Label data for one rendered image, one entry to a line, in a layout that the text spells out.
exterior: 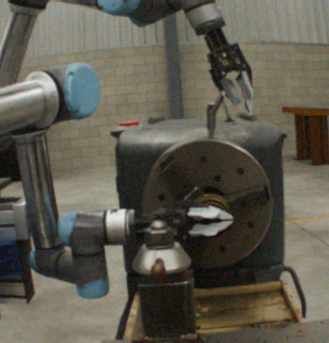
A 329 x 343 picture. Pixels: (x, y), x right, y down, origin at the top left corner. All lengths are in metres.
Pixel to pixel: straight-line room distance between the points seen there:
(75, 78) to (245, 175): 0.49
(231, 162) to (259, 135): 0.20
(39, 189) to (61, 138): 10.04
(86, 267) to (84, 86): 0.38
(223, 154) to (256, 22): 10.63
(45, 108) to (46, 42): 10.33
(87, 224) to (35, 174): 0.17
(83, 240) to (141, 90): 10.15
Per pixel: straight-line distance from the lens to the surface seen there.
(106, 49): 11.26
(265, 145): 1.47
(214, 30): 1.14
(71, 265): 1.20
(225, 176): 1.32
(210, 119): 1.33
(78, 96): 1.06
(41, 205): 1.22
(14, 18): 1.44
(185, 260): 0.75
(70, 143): 11.25
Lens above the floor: 1.35
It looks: 9 degrees down
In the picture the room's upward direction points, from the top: 4 degrees counter-clockwise
